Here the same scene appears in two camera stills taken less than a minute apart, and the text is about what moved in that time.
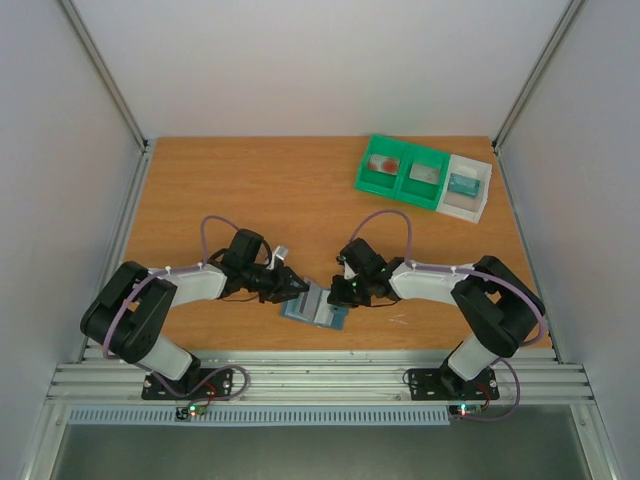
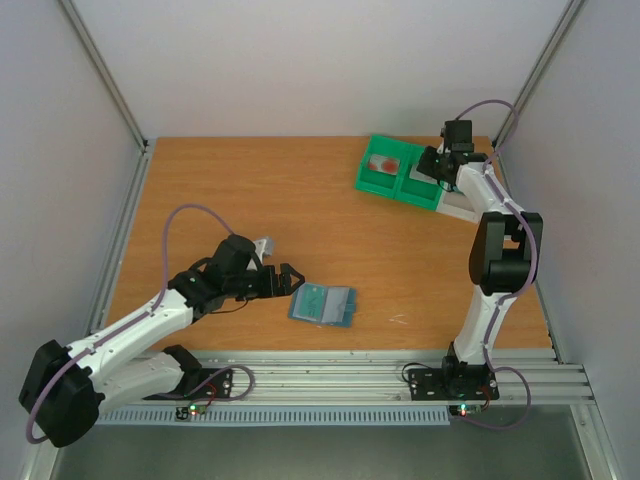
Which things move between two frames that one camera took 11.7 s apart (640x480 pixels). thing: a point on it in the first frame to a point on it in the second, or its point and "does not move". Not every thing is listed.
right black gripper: x=344 y=291 to x=430 y=163
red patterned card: x=384 y=164 does not move
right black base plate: x=437 y=384 does not move
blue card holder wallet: x=312 y=307 does not move
